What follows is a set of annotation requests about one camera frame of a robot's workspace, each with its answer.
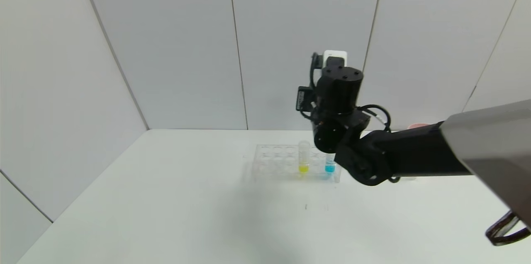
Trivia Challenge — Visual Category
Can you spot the clear plastic test tube rack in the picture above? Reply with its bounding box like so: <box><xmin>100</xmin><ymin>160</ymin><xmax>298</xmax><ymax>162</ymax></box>
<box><xmin>251</xmin><ymin>144</ymin><xmax>343</xmax><ymax>183</ymax></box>

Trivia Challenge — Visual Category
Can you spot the test tube with yellow pigment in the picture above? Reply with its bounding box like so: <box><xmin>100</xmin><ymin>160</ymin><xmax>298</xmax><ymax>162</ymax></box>
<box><xmin>297</xmin><ymin>140</ymin><xmax>311</xmax><ymax>174</ymax></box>

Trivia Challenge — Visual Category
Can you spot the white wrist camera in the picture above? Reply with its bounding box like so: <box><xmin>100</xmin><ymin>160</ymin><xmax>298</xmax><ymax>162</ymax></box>
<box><xmin>323</xmin><ymin>50</ymin><xmax>348</xmax><ymax>68</ymax></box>

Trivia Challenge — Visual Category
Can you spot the black camera cable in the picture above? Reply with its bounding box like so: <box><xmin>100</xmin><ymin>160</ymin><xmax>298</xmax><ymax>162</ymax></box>
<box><xmin>309</xmin><ymin>52</ymin><xmax>321</xmax><ymax>89</ymax></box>

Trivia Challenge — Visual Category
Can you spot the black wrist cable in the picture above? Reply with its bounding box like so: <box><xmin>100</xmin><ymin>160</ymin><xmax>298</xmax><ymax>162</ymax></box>
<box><xmin>359</xmin><ymin>104</ymin><xmax>393</xmax><ymax>133</ymax></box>

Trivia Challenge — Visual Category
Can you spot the black cable loop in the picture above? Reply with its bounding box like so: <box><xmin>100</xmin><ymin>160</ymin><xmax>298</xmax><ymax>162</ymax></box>
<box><xmin>485</xmin><ymin>210</ymin><xmax>531</xmax><ymax>247</ymax></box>

